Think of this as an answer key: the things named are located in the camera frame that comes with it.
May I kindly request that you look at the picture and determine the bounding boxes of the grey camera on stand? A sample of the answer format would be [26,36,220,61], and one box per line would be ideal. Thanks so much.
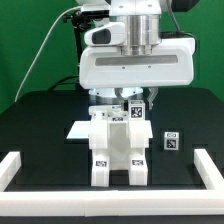
[81,3,110,16]

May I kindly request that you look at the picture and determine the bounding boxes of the white tagged cube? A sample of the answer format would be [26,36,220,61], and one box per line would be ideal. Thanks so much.
[164,132,179,151]
[128,100,145,119]

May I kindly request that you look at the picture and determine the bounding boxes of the black cable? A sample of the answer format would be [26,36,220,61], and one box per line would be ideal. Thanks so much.
[48,74,83,92]

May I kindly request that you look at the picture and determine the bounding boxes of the white cable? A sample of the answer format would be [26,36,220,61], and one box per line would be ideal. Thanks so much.
[14,5,83,103]

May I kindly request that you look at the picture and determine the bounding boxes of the white chair back frame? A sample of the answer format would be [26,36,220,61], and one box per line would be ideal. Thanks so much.
[89,103,153,150]

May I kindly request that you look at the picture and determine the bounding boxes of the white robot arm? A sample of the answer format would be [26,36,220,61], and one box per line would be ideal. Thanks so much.
[77,0,200,101]

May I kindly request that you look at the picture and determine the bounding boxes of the black camera stand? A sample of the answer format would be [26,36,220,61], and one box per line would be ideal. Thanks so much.
[62,9,113,94]

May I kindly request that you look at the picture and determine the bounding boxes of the white chair seat part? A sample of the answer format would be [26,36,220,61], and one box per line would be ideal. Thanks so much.
[95,122,142,170]

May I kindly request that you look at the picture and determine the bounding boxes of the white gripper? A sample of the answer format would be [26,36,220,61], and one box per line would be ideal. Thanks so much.
[79,22,195,110]

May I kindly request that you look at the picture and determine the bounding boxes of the white U-shaped border fence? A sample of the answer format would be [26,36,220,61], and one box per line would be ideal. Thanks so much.
[0,149,224,217]

